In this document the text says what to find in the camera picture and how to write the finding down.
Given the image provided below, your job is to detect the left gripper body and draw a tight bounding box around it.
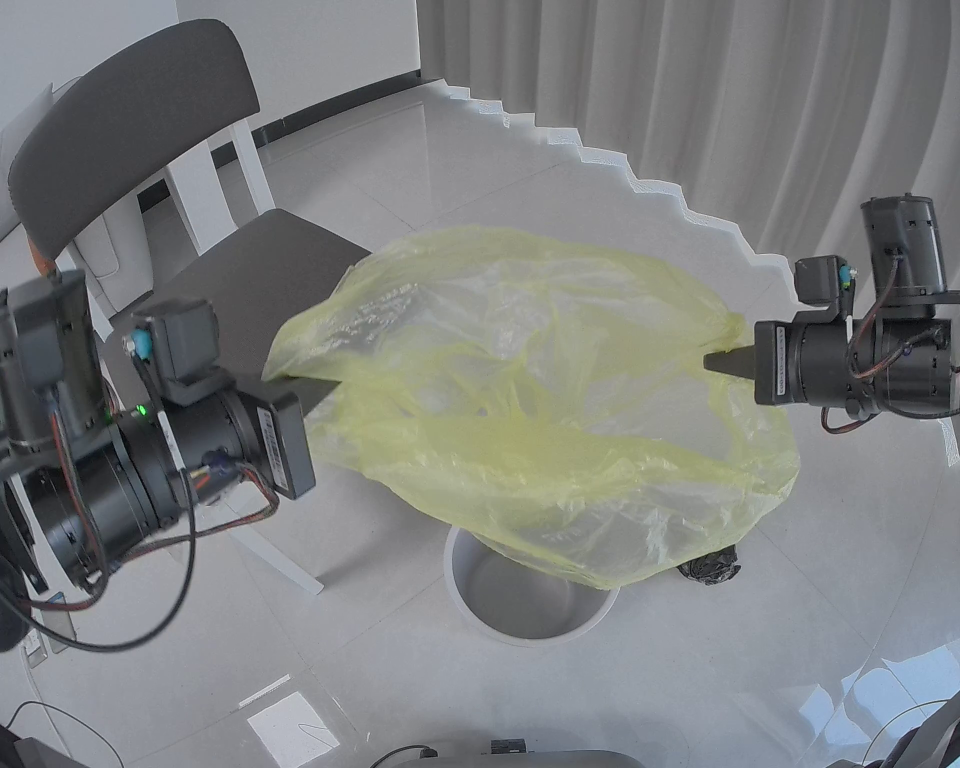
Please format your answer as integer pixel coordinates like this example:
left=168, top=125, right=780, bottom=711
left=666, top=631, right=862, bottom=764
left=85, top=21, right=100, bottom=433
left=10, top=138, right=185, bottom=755
left=28, top=390, right=317, bottom=594

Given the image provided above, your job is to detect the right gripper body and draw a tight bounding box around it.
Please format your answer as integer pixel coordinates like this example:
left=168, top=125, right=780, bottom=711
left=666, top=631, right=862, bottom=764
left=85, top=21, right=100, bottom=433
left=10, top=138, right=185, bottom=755
left=753, top=318, right=960, bottom=420

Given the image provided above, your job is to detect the black plastic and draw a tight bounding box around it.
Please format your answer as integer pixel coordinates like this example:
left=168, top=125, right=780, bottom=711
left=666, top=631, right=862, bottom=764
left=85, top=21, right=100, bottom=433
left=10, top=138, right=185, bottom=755
left=678, top=545, right=744, bottom=591

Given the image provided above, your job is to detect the yellow plastic bag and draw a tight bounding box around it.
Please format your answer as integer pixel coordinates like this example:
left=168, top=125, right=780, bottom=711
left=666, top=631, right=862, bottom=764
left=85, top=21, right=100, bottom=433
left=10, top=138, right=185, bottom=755
left=262, top=223, right=801, bottom=591

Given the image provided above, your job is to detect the white trash bin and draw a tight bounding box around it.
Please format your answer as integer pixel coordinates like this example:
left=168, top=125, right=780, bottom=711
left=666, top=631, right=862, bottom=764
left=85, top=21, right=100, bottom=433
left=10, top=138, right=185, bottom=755
left=444, top=525, right=622, bottom=648

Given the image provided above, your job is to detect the orange cushion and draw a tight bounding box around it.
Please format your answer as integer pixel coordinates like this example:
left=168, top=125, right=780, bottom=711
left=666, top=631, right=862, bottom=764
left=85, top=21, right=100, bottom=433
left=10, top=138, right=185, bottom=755
left=26, top=232, right=60, bottom=280

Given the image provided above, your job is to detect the white curtain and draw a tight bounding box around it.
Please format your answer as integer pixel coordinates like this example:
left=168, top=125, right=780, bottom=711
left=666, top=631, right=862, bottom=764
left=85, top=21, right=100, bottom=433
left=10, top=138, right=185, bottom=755
left=416, top=0, right=960, bottom=470

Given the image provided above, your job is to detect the grey and white chair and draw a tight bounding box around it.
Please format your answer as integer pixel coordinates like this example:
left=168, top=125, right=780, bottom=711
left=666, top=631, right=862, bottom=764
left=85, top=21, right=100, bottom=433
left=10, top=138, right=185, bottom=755
left=7, top=18, right=376, bottom=598

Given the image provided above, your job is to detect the black cable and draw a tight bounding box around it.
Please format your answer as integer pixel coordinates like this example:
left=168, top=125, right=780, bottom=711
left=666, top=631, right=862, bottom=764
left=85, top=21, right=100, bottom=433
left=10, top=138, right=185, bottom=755
left=18, top=468, right=200, bottom=651
left=0, top=699, right=125, bottom=768
left=367, top=744, right=438, bottom=768

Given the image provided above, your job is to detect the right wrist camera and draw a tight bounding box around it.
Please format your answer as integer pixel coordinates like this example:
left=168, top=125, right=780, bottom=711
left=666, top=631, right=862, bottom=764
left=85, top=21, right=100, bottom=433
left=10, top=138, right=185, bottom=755
left=793, top=255, right=858, bottom=324

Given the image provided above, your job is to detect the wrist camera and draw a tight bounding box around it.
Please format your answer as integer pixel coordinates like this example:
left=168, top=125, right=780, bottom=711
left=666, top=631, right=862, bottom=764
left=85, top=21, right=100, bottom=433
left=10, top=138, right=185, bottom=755
left=123, top=298, right=228, bottom=408
left=793, top=255, right=858, bottom=324

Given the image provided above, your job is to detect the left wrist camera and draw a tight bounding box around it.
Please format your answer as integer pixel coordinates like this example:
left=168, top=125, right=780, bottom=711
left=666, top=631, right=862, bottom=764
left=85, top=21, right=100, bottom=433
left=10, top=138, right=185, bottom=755
left=123, top=298, right=228, bottom=408

